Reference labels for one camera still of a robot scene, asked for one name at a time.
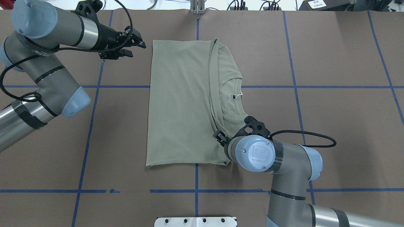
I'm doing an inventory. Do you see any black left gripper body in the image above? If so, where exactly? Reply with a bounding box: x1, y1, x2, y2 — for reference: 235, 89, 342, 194
95, 24, 123, 50

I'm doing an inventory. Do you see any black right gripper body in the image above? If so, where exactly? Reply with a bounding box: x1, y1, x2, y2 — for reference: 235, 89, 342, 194
213, 130, 231, 148

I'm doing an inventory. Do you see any olive green long-sleeve shirt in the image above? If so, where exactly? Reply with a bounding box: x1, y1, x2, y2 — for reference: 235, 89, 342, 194
146, 39, 247, 167

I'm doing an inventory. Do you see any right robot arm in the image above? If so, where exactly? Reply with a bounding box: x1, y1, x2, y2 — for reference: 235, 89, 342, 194
213, 131, 403, 227

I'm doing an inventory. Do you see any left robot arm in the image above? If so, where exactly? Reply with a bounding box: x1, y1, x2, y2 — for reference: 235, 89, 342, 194
1, 0, 146, 151

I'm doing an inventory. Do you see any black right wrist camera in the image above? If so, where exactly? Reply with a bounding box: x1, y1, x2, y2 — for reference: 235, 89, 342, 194
234, 115, 271, 139

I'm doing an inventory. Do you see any aluminium frame post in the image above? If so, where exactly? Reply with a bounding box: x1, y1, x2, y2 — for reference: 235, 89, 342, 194
189, 0, 206, 15

